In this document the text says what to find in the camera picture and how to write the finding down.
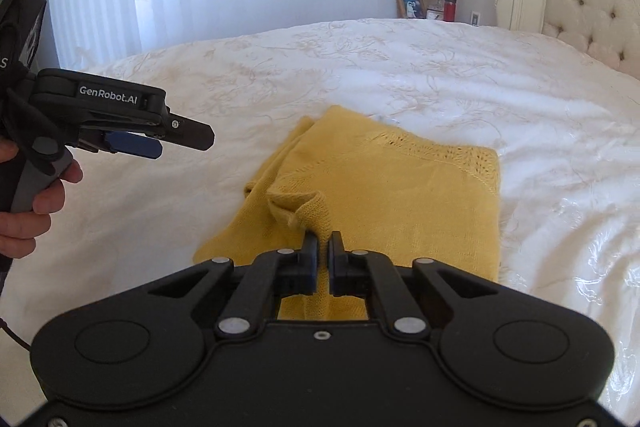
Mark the small alarm clock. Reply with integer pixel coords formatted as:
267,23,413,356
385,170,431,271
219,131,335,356
426,6,442,20

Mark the wooden picture frame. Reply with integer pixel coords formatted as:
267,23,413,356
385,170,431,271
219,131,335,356
396,0,425,20

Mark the yellow knitted sweater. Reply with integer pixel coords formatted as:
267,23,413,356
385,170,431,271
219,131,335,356
193,104,504,322

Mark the white floral bedspread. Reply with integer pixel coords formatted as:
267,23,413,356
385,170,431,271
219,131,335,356
1,20,639,424

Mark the red bottle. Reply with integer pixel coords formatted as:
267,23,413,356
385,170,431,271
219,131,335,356
442,0,458,22

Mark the person left hand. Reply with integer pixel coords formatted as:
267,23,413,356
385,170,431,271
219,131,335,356
0,141,85,260

